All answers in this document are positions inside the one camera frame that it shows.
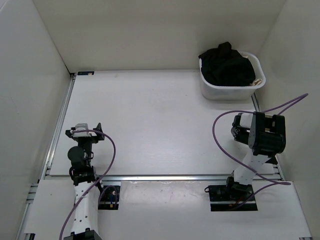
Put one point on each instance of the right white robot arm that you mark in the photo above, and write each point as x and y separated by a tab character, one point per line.
265	136

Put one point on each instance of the beige trousers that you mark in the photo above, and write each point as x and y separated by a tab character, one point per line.
256	82

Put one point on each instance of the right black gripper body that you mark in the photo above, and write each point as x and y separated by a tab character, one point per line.
242	136

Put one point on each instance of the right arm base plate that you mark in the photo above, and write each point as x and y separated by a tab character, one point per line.
223	201

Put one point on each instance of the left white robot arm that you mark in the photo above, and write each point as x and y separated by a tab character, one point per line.
84	177

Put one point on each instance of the black trousers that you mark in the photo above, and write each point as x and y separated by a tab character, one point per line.
226	67

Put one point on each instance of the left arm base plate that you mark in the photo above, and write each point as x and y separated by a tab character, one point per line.
110	198

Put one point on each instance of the blue label sticker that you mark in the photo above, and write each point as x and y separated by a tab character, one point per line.
85	73

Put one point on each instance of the white plastic basket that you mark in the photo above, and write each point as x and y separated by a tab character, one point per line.
234	93

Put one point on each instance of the aluminium table frame rail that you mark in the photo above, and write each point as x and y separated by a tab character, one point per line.
57	130

